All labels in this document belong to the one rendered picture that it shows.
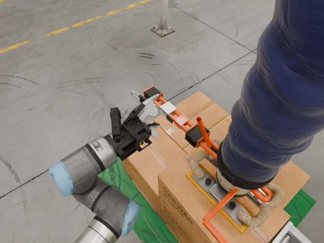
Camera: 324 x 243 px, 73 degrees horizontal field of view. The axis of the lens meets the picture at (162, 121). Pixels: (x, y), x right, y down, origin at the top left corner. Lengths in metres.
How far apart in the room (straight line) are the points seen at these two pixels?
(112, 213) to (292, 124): 0.51
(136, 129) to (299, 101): 0.41
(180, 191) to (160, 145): 0.68
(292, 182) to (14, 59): 4.00
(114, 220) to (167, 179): 0.67
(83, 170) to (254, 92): 0.47
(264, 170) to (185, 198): 0.56
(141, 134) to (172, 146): 1.22
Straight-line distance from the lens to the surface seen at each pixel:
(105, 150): 0.61
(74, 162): 0.61
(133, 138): 0.64
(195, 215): 1.23
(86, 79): 3.38
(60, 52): 4.05
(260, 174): 0.81
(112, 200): 0.68
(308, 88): 0.52
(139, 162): 1.79
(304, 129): 0.61
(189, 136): 1.05
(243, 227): 1.08
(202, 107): 2.14
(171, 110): 1.15
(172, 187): 1.27
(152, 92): 1.23
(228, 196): 0.96
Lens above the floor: 2.13
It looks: 52 degrees down
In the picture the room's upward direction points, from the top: straight up
